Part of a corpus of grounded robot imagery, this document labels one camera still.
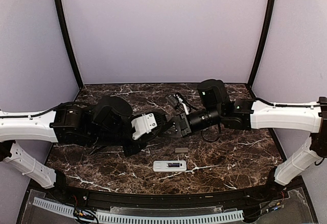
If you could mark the right black frame post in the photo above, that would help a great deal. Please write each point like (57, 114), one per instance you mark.
(261, 44)

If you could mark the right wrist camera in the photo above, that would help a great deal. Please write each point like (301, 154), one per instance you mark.
(175, 101)

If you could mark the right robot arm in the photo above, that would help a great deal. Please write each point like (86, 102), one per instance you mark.
(254, 114)

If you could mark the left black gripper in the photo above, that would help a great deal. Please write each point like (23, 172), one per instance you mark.
(130, 151)

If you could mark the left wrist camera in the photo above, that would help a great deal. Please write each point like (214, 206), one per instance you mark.
(147, 126)

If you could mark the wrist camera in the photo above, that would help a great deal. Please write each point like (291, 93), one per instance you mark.
(147, 126)
(175, 101)

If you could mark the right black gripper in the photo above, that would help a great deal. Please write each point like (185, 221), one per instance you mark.
(185, 126)

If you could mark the black front rail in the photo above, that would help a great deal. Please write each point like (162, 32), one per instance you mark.
(247, 198)

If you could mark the grey battery cover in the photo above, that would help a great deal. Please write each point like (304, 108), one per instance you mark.
(180, 150)

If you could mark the white slotted cable duct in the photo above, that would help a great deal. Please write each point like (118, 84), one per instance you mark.
(138, 215)

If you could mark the left black frame post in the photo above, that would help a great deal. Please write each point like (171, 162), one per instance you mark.
(67, 43)

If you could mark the white remote control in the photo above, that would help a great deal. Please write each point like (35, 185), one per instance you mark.
(162, 166)

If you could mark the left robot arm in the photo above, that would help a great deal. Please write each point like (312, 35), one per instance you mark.
(109, 121)

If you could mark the black frame post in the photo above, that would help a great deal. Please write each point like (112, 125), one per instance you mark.
(261, 44)
(67, 43)

